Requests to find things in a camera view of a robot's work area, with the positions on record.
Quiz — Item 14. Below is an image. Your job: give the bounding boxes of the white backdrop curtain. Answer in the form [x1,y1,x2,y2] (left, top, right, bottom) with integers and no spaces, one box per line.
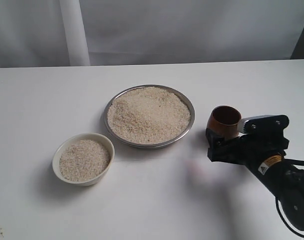
[0,0,304,68]

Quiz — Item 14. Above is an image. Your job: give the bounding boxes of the brown wooden cup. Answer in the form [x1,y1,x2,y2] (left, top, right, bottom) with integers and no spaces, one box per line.
[207,105,242,140]

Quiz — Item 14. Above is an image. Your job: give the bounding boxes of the steel plate of rice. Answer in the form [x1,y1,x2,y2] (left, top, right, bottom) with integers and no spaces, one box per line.
[103,84,195,149]

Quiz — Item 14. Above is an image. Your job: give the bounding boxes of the white bowl of rice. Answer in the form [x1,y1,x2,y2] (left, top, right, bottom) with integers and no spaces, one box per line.
[52,133,115,187]

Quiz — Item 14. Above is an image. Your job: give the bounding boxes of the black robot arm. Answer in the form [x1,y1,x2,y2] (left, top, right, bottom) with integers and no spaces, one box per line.
[206,114,304,231]

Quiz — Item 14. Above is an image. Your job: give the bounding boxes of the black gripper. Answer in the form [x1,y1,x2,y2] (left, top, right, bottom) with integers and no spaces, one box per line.
[206,114,290,168]

